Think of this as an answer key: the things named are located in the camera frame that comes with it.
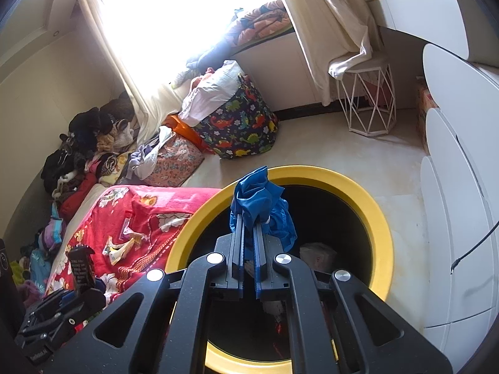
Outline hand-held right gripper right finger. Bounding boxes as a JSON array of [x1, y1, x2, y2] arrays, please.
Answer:
[[254, 218, 453, 374]]

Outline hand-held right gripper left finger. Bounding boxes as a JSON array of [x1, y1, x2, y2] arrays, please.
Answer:
[[43, 213, 246, 374]]

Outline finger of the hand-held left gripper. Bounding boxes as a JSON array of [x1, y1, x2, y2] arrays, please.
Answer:
[[41, 286, 108, 315]]

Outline black printed packet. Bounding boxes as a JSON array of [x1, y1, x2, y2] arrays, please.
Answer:
[[67, 245, 96, 294]]

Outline blue plastic bag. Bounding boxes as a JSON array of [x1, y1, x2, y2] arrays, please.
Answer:
[[229, 166, 298, 255]]

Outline white tissue packet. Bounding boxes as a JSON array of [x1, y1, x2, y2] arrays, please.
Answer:
[[300, 242, 338, 278]]

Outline white yellow packet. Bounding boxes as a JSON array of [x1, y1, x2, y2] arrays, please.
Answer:
[[103, 239, 142, 262]]

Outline yellow rimmed trash bin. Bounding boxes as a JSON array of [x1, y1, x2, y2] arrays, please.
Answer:
[[166, 165, 395, 374]]

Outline striped colourful clothes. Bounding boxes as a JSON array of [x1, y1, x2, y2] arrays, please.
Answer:
[[12, 203, 66, 305]]

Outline red floral blanket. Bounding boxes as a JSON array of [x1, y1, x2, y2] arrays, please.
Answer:
[[45, 185, 224, 309]]

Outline beige bed sheet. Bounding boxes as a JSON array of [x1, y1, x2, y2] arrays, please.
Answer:
[[58, 183, 114, 258]]

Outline red garment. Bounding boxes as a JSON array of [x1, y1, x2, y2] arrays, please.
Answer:
[[58, 173, 99, 219]]

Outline dinosaur print fabric basket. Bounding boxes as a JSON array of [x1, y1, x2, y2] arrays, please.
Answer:
[[194, 82, 280, 160]]

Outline lilac cloth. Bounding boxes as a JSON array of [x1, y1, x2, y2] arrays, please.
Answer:
[[128, 127, 173, 178]]

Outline orange bag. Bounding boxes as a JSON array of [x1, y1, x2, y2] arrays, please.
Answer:
[[171, 115, 204, 149]]

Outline pile of dark clothes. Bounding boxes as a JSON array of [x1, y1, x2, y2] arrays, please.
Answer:
[[41, 91, 135, 204]]

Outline white window bench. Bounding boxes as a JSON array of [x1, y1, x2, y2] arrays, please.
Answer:
[[230, 27, 313, 114]]

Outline cream curtain beside bed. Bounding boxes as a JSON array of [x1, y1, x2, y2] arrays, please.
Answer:
[[78, 0, 212, 134]]

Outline dark blue jacket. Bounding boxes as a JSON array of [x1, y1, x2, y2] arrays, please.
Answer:
[[186, 45, 235, 71]]

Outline orange cardboard box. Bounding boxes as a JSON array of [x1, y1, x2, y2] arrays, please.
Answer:
[[415, 82, 438, 153]]

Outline orange patterned quilt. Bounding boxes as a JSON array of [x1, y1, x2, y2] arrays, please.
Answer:
[[226, 0, 294, 48]]

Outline cream curtain beside side table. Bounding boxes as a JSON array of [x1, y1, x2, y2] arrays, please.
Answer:
[[269, 0, 381, 107]]

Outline window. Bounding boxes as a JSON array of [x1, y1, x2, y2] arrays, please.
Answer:
[[94, 0, 274, 71]]

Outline white wire side table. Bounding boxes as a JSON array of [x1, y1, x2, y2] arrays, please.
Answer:
[[335, 56, 398, 138]]

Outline black cable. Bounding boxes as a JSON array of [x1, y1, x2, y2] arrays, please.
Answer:
[[450, 203, 499, 274]]

